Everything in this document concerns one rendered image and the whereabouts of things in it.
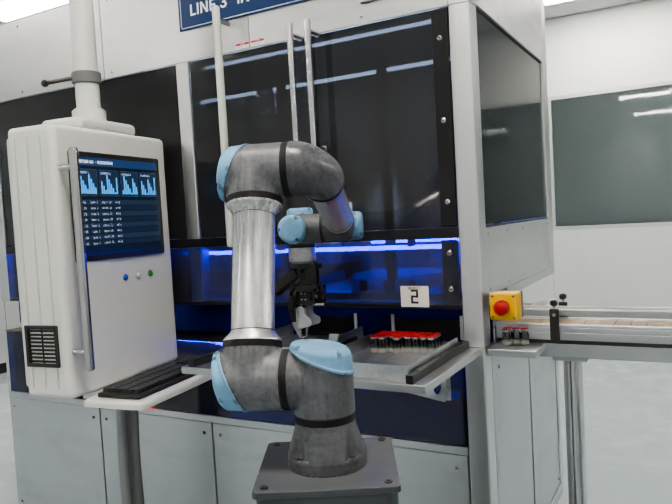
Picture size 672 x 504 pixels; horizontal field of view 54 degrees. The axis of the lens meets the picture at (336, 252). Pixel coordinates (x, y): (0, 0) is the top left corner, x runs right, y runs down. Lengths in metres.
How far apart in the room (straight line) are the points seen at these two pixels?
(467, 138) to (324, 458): 0.95
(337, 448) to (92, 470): 1.74
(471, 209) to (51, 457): 2.02
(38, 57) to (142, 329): 1.23
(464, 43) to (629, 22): 4.73
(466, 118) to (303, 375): 0.90
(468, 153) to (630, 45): 4.75
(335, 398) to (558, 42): 5.61
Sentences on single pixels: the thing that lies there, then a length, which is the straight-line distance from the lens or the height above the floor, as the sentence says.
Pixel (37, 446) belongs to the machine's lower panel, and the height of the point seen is 0.38.
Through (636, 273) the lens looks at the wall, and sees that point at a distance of 6.37.
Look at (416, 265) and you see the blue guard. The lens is 1.86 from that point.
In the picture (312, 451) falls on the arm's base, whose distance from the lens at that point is 1.24.
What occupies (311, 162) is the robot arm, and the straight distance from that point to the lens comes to 1.32.
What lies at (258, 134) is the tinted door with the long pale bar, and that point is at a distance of 2.13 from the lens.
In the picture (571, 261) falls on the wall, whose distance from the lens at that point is 6.42.
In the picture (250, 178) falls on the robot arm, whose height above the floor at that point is 1.34.
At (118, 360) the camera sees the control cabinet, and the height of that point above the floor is 0.87.
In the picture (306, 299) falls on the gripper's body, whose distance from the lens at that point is 1.82.
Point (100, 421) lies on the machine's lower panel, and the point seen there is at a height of 0.52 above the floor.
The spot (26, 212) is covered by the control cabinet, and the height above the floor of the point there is 1.32.
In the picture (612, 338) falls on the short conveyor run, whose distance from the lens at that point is 1.87.
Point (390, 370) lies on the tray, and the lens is 1.52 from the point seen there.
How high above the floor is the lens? 1.25
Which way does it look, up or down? 3 degrees down
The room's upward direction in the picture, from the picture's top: 3 degrees counter-clockwise
